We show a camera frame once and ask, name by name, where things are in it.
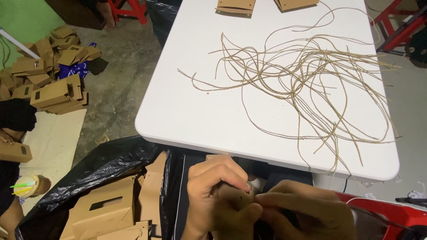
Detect person's right hand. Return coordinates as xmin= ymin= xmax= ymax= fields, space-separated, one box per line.
xmin=254 ymin=180 xmax=357 ymax=240

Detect person's left hand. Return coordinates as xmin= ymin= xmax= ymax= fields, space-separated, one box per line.
xmin=185 ymin=155 xmax=264 ymax=240

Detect small brown cardboard box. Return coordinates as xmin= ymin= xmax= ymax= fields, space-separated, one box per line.
xmin=213 ymin=182 xmax=255 ymax=214

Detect red plastic chair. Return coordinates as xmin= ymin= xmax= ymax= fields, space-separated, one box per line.
xmin=333 ymin=190 xmax=427 ymax=240

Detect tall brown cardboard box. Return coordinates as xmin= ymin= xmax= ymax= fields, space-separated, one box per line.
xmin=137 ymin=151 xmax=168 ymax=235

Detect flat brown cardboard box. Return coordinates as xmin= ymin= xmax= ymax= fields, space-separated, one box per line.
xmin=95 ymin=221 xmax=151 ymax=240

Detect brown cardboard box with slot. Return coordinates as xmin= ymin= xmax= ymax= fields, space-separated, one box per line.
xmin=71 ymin=176 xmax=136 ymax=240

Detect large black plastic bag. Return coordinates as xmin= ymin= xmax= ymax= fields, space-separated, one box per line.
xmin=15 ymin=135 xmax=175 ymax=240

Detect brown paper bag with holes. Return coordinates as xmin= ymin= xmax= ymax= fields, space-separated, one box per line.
xmin=216 ymin=0 xmax=256 ymax=16
xmin=274 ymin=0 xmax=320 ymax=12

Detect dark patterned cloth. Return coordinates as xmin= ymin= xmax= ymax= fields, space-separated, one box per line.
xmin=405 ymin=26 xmax=427 ymax=69

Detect beige cardboard sheet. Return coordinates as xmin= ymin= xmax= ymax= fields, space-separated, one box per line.
xmin=18 ymin=108 xmax=87 ymax=216

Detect red plastic stool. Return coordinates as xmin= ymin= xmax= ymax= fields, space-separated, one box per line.
xmin=107 ymin=0 xmax=148 ymax=26

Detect plastic cup with brown drink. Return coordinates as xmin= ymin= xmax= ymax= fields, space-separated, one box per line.
xmin=13 ymin=174 xmax=52 ymax=198

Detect heap of brown cardboard boxes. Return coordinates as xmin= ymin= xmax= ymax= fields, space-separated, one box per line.
xmin=0 ymin=26 xmax=103 ymax=116

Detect brown windowed cardboard box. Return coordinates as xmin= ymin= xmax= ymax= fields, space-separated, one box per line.
xmin=0 ymin=141 xmax=33 ymax=163

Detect white plastic pipe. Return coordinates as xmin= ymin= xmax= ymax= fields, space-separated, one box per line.
xmin=0 ymin=27 xmax=36 ymax=59

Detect pile of jute twine strings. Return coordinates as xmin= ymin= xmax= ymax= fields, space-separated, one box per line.
xmin=177 ymin=1 xmax=403 ymax=190

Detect red metal chair frame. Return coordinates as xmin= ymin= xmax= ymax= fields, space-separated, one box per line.
xmin=370 ymin=0 xmax=427 ymax=56

